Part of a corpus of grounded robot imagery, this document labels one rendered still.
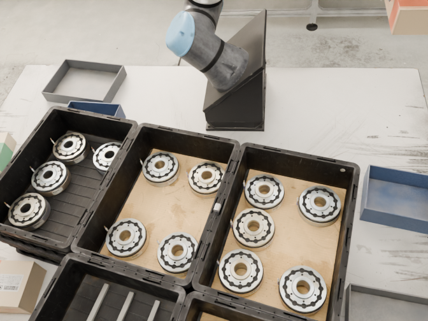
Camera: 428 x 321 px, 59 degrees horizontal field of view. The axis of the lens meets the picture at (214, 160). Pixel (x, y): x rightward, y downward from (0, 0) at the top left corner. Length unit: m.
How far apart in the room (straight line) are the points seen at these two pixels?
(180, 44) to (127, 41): 1.93
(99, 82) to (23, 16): 2.20
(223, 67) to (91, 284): 0.69
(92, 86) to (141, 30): 1.55
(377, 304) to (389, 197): 0.32
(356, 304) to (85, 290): 0.67
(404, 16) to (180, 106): 0.77
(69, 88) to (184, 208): 0.84
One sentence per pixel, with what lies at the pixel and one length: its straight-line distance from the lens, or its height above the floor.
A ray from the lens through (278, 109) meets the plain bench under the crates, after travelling 1.38.
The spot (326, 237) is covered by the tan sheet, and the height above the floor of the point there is 0.83.
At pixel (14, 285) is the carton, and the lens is 1.17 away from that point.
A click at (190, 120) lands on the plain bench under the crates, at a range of 1.37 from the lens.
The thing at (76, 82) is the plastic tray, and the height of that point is 0.70.
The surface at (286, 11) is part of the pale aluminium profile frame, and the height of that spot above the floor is 0.14.
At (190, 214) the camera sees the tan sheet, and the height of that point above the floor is 0.83.
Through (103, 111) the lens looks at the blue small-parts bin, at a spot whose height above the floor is 0.73.
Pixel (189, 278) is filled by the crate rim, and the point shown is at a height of 0.93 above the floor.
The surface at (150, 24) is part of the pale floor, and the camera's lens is 3.15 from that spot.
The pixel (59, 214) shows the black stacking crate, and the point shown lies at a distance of 1.13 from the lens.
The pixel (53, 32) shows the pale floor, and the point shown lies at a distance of 3.42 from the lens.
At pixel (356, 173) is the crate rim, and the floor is 0.93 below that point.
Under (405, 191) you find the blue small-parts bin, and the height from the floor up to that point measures 0.70.
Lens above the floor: 1.71
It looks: 54 degrees down
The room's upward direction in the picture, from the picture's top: 10 degrees counter-clockwise
